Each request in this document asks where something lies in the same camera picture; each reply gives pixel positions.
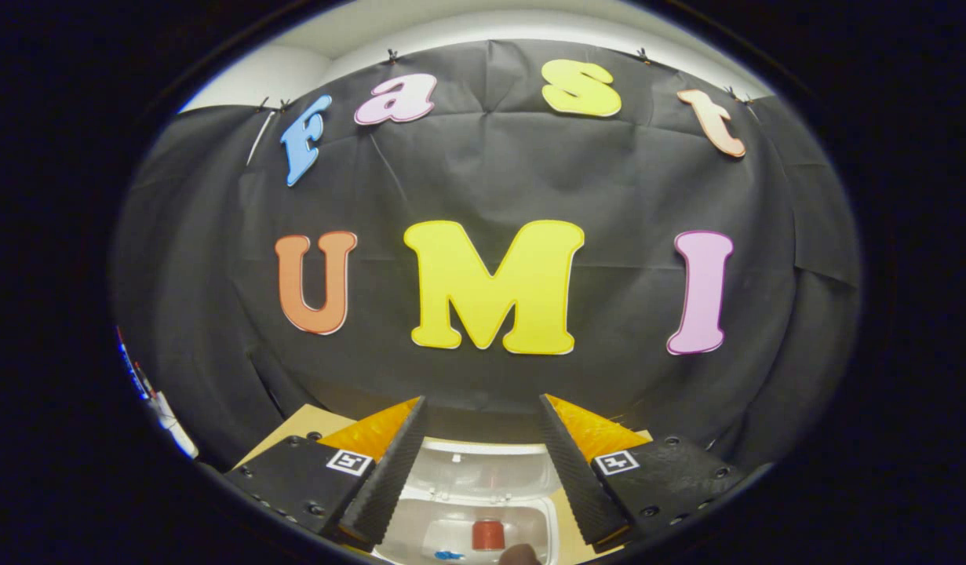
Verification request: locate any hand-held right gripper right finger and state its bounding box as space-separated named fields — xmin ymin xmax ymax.
xmin=539 ymin=392 xmax=749 ymax=549

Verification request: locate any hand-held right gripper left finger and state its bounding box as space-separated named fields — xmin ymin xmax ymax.
xmin=224 ymin=395 xmax=428 ymax=552

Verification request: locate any white desktop garbage bin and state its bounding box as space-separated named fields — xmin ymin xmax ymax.
xmin=373 ymin=438 xmax=563 ymax=565

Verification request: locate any red pop can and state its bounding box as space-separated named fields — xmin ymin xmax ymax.
xmin=472 ymin=518 xmax=505 ymax=552

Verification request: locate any black backdrop cloth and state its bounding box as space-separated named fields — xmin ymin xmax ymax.
xmin=112 ymin=39 xmax=862 ymax=472

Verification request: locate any colourful wall poster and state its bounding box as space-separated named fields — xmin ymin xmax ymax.
xmin=115 ymin=326 xmax=150 ymax=397

